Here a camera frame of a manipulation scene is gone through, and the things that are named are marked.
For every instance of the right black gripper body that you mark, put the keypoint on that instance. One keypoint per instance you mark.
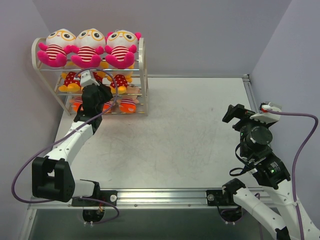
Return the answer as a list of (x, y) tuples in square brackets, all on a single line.
[(240, 116)]

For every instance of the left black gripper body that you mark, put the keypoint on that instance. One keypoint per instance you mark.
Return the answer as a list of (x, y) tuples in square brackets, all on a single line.
[(104, 91)]

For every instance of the peach boy plush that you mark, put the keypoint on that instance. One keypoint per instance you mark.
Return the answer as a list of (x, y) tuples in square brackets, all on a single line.
[(107, 107), (76, 103), (127, 103)]

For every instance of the yellow bear plush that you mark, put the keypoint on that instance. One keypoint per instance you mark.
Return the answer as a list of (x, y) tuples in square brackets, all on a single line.
[(99, 75), (122, 80), (70, 82)]

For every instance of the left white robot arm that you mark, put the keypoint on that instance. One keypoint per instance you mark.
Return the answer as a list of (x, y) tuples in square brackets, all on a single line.
[(52, 177)]

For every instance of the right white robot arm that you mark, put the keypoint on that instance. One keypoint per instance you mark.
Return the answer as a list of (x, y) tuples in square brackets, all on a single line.
[(291, 221)]

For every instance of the cream two-tier shelf rack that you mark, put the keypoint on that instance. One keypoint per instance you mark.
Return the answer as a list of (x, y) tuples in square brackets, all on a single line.
[(52, 78)]

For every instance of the pink plush with glasses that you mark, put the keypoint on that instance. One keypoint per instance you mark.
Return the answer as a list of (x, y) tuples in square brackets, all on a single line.
[(56, 48)]

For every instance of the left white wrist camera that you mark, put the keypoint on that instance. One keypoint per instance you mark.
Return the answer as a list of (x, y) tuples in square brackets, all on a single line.
[(86, 78)]

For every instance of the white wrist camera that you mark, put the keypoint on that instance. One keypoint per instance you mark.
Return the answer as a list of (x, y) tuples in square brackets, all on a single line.
[(264, 116), (86, 78)]

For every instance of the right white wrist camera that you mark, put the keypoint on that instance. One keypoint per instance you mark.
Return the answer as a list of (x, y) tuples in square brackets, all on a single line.
[(264, 116)]

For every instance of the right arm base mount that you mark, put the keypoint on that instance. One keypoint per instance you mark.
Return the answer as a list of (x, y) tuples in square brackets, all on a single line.
[(220, 196)]

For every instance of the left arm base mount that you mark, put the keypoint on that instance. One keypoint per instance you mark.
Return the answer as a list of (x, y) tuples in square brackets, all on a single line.
[(109, 196)]

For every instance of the aluminium front rail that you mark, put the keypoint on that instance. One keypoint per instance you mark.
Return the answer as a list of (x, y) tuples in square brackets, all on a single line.
[(157, 198)]

